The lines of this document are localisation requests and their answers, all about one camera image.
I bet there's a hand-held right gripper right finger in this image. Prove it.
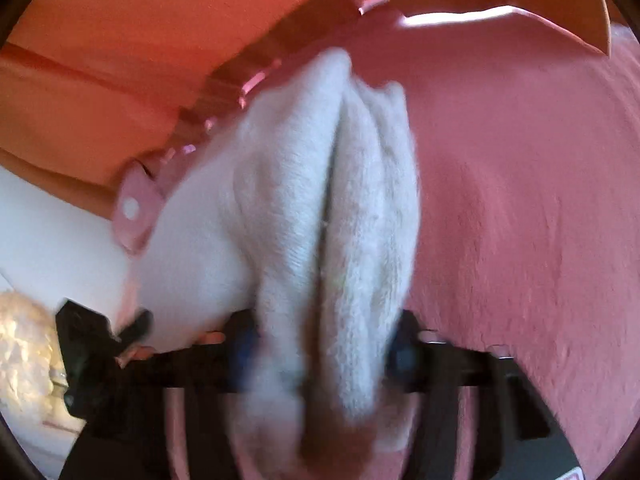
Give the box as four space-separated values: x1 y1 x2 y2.
386 309 585 480

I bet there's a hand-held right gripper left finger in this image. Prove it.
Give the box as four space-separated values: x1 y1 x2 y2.
59 310 263 480

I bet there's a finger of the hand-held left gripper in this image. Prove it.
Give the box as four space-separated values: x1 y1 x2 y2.
117 308 154 349

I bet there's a pink sweater with black hearts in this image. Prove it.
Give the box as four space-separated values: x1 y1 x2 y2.
120 49 424 467

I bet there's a cream fluffy thing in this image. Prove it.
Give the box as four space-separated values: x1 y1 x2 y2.
0 289 69 412

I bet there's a pink pillow with white dots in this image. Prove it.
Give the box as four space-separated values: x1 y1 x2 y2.
111 0 392 257

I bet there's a pink fleece blanket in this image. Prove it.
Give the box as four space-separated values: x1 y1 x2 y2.
165 5 640 480

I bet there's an orange cloth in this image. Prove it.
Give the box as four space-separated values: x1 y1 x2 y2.
0 0 362 222

